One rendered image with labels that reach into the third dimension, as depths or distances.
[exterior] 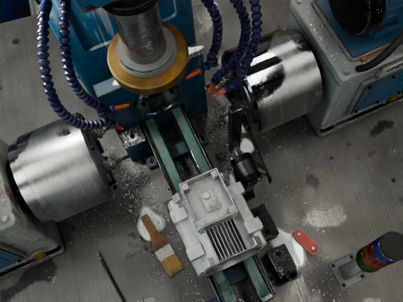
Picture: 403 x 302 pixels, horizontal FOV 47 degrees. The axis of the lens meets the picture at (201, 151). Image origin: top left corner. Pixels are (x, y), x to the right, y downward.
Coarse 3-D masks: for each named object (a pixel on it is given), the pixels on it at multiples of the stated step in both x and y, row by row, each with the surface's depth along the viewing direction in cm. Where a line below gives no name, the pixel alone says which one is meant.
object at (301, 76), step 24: (264, 48) 122; (288, 48) 121; (264, 72) 119; (288, 72) 120; (312, 72) 122; (240, 96) 129; (264, 96) 119; (288, 96) 121; (312, 96) 124; (264, 120) 123; (288, 120) 130
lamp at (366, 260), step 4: (368, 244) 107; (364, 248) 109; (364, 252) 108; (364, 256) 108; (364, 260) 108; (368, 260) 106; (368, 264) 107; (372, 264) 105; (372, 268) 108; (376, 268) 108
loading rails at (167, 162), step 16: (176, 112) 143; (144, 128) 141; (176, 128) 154; (192, 128) 140; (160, 144) 140; (176, 144) 147; (192, 144) 139; (160, 160) 137; (176, 160) 149; (192, 160) 147; (208, 160) 136; (176, 176) 136; (256, 256) 125; (224, 272) 132; (240, 272) 132; (256, 272) 125; (272, 272) 134; (224, 288) 124; (256, 288) 123; (272, 288) 122
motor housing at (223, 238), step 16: (176, 208) 118; (240, 208) 116; (192, 224) 115; (224, 224) 112; (240, 224) 114; (192, 240) 114; (208, 240) 112; (224, 240) 111; (240, 240) 111; (208, 256) 111; (224, 256) 109; (240, 256) 124; (208, 272) 119
